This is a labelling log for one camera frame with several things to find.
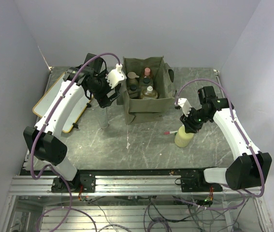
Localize green lotion bottle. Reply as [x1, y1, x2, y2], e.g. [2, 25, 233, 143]
[127, 72, 139, 87]

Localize yellow-green pump bottle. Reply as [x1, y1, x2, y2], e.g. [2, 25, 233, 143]
[174, 125, 194, 147]

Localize olive green canvas bag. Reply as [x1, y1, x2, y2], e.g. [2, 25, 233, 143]
[116, 57, 176, 125]

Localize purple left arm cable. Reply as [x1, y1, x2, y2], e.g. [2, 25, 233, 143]
[29, 52, 123, 232]

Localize loose cables under table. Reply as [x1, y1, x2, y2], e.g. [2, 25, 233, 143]
[61, 193, 246, 232]

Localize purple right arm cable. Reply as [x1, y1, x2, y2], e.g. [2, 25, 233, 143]
[174, 78, 265, 211]

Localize aluminium rail frame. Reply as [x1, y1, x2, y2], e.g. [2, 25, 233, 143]
[0, 169, 273, 232]

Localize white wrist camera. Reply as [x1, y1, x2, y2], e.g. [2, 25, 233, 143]
[175, 98, 192, 117]
[105, 64, 127, 89]

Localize yellow-framed small whiteboard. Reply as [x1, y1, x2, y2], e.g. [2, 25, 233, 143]
[32, 73, 91, 136]

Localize red and white marker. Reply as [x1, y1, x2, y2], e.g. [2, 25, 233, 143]
[164, 130, 178, 135]

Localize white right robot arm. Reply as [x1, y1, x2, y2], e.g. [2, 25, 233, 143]
[175, 86, 272, 191]

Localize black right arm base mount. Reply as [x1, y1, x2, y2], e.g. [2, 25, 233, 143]
[173, 168, 223, 192]

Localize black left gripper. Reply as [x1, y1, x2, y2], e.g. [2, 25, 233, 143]
[89, 70, 121, 108]

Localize orange bottle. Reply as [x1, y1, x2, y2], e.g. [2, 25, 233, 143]
[142, 67, 153, 79]

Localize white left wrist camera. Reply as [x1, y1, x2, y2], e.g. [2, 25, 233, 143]
[105, 64, 127, 89]

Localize clear perfume bottle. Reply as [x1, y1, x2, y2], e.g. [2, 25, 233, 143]
[139, 77, 154, 90]

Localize amber liquid bottle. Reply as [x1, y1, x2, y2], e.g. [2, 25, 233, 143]
[140, 86, 158, 100]

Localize clear square bottle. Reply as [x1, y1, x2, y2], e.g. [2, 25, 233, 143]
[128, 84, 140, 99]

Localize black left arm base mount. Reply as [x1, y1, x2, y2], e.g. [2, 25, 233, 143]
[51, 173, 96, 193]

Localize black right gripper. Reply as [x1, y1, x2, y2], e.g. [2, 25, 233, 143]
[180, 106, 211, 133]

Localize grey metallic tube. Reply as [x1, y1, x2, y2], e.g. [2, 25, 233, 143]
[98, 107, 109, 129]

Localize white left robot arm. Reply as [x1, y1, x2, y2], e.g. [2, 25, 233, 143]
[23, 54, 126, 192]

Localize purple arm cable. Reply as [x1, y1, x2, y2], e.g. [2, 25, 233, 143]
[174, 78, 265, 211]
[29, 52, 123, 232]

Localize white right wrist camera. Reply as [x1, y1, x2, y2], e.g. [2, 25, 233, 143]
[175, 98, 192, 117]

